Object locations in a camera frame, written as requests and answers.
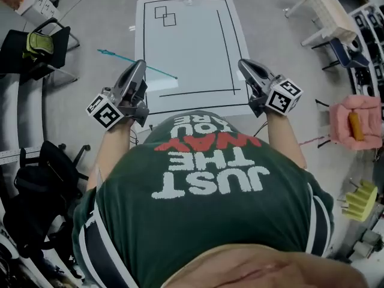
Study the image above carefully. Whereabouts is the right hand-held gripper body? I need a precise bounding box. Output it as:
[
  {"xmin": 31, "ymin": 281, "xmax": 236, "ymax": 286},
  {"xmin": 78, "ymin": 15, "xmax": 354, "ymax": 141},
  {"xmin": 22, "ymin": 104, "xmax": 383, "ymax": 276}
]
[{"xmin": 238, "ymin": 58, "xmax": 304, "ymax": 118}]

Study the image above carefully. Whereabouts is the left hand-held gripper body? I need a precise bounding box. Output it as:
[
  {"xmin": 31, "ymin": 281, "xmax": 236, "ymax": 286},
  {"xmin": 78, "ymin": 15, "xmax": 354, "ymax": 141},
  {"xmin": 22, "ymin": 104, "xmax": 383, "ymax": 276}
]
[{"xmin": 86, "ymin": 59, "xmax": 150, "ymax": 131}]

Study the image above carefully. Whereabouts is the teal star stick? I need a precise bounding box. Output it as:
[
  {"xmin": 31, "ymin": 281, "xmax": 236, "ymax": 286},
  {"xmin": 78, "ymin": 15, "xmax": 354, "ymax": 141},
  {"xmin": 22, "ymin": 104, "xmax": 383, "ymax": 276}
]
[{"xmin": 97, "ymin": 49, "xmax": 178, "ymax": 80}]

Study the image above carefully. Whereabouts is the person's left forearm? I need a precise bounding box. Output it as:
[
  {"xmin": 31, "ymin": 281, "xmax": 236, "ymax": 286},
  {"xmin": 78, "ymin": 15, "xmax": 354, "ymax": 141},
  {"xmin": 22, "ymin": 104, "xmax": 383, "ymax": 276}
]
[{"xmin": 95, "ymin": 121, "xmax": 136, "ymax": 191}]

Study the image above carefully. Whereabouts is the person's right forearm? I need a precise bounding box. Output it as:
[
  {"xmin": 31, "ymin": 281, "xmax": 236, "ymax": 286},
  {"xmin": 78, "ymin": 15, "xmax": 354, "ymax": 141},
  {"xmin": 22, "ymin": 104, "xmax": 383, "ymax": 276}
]
[{"xmin": 265, "ymin": 112, "xmax": 308, "ymax": 170}]

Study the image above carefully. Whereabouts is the black cantilever chair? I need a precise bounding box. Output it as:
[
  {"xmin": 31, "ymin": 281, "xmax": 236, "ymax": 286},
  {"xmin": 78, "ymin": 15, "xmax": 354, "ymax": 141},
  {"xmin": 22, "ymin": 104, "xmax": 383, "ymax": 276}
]
[{"xmin": 0, "ymin": 18, "xmax": 81, "ymax": 84}]

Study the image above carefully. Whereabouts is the blue chair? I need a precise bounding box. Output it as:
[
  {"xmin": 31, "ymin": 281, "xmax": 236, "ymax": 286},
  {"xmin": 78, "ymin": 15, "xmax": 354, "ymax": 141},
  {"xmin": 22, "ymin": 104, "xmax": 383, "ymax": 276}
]
[{"xmin": 311, "ymin": 37, "xmax": 370, "ymax": 71}]

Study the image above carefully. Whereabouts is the pink toy sofa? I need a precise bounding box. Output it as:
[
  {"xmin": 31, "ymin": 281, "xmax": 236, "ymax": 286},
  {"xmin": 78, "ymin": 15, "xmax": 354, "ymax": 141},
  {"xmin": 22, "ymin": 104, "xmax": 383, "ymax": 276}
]
[{"xmin": 329, "ymin": 95, "xmax": 383, "ymax": 152}]

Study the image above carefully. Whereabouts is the white plastic stool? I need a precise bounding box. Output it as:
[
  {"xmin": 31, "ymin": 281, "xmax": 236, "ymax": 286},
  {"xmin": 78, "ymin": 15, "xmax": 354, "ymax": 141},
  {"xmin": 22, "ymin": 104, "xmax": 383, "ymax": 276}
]
[{"xmin": 284, "ymin": 0, "xmax": 358, "ymax": 48}]

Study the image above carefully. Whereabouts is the yellow-green safety vest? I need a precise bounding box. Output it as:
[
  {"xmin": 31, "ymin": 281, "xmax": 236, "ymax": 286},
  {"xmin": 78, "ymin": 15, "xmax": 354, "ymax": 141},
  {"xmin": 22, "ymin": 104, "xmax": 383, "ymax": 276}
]
[{"xmin": 22, "ymin": 31, "xmax": 55, "ymax": 61}]

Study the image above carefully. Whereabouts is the grey tape roll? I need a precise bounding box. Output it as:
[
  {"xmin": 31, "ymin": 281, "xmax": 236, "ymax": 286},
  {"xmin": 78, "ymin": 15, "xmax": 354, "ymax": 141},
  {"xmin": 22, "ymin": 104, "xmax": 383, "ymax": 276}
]
[{"xmin": 349, "ymin": 38, "xmax": 363, "ymax": 54}]

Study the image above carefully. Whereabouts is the black office chair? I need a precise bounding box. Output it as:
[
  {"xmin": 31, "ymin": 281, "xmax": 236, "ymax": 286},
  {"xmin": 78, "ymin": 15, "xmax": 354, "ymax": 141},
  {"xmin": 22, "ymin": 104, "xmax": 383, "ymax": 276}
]
[{"xmin": 2, "ymin": 140, "xmax": 91, "ymax": 259}]

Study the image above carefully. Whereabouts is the orange cylinder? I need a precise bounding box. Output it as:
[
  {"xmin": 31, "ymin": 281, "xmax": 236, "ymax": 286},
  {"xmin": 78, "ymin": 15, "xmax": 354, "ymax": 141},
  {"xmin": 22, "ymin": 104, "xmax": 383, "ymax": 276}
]
[{"xmin": 348, "ymin": 111, "xmax": 365, "ymax": 140}]

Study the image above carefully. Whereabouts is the white shelf with black devices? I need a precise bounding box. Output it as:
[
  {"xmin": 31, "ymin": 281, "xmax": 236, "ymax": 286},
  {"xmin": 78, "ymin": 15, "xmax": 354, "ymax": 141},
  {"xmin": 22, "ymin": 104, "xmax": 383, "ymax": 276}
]
[{"xmin": 347, "ymin": 4, "xmax": 384, "ymax": 97}]

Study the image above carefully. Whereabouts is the person's green printed shirt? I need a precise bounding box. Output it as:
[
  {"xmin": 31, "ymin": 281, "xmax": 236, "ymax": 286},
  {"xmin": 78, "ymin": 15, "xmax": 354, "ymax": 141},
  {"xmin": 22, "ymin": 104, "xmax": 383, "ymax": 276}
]
[{"xmin": 71, "ymin": 109, "xmax": 335, "ymax": 288}]

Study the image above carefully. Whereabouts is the yellow foam block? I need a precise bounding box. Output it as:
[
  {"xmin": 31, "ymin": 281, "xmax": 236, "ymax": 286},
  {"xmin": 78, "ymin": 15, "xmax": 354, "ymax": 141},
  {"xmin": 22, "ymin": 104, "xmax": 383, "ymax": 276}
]
[{"xmin": 341, "ymin": 179, "xmax": 379, "ymax": 222}]

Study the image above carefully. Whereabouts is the person's chin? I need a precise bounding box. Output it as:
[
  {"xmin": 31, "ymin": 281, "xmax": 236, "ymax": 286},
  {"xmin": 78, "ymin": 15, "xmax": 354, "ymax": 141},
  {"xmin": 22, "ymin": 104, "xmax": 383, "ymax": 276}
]
[{"xmin": 166, "ymin": 244, "xmax": 371, "ymax": 288}]

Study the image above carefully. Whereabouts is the white measuring rail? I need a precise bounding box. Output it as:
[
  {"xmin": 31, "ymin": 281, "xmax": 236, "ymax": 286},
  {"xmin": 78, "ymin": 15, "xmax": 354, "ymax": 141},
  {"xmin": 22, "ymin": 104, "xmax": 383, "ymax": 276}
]
[{"xmin": 0, "ymin": 145, "xmax": 43, "ymax": 166}]

